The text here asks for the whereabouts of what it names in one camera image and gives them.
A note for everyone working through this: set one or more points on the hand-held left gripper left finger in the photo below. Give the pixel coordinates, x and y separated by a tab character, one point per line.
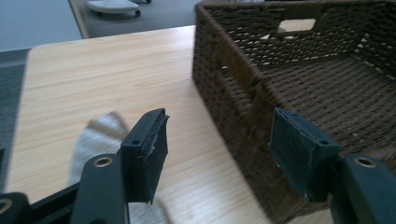
141	161

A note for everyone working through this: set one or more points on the white chair base with wheels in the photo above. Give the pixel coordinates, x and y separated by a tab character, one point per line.
112	6

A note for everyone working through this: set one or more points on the grey striped towel brown trim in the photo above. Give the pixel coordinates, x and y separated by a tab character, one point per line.
93	143

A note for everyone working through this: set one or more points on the brown woven basket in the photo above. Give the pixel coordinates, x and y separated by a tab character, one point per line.
311	77

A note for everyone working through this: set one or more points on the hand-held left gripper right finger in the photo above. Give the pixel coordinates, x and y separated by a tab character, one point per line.
302	155

